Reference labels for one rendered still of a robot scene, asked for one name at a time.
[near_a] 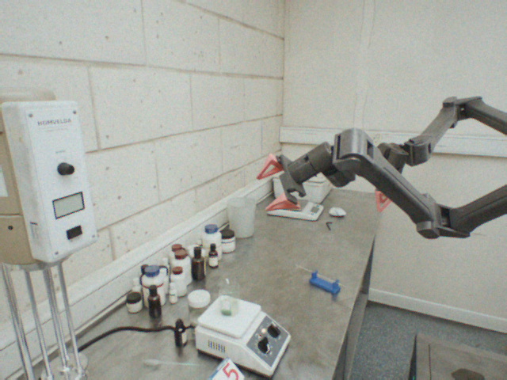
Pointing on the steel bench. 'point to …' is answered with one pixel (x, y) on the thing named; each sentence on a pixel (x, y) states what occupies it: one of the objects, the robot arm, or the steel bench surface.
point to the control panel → (268, 341)
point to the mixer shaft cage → (70, 365)
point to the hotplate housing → (236, 347)
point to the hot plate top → (238, 327)
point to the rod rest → (324, 283)
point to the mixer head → (42, 180)
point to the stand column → (17, 322)
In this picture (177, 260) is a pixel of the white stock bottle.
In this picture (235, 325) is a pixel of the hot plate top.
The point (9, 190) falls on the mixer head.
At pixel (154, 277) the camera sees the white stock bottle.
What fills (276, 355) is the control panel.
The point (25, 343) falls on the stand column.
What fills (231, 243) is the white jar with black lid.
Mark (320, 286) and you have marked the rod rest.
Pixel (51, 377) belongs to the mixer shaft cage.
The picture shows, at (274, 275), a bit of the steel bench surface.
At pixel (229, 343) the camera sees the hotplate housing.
